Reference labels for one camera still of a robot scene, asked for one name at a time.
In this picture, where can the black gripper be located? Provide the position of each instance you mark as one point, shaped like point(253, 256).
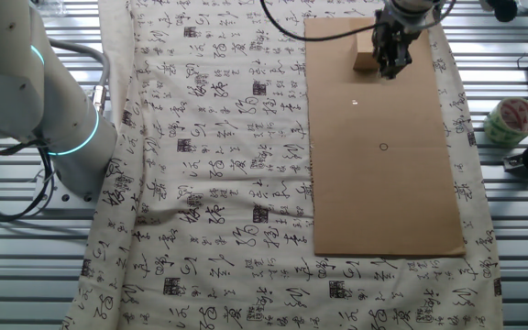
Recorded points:
point(394, 39)

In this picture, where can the light wooden block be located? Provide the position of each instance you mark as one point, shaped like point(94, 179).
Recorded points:
point(365, 57)

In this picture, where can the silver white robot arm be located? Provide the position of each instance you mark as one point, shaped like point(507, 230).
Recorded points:
point(16, 91)

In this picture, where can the clear tape roll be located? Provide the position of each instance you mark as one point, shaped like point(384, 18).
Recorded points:
point(507, 124)

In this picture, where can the brown cardboard sheet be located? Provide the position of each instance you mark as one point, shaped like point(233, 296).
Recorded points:
point(383, 206)

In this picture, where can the cream calligraphy print cloth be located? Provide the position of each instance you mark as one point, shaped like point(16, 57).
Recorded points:
point(223, 183)

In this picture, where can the clear plastic item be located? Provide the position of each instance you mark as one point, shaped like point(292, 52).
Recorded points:
point(48, 7)

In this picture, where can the round black camera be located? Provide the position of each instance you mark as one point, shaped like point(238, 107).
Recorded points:
point(504, 10)

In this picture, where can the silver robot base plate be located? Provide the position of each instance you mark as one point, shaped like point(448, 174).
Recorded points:
point(69, 199)

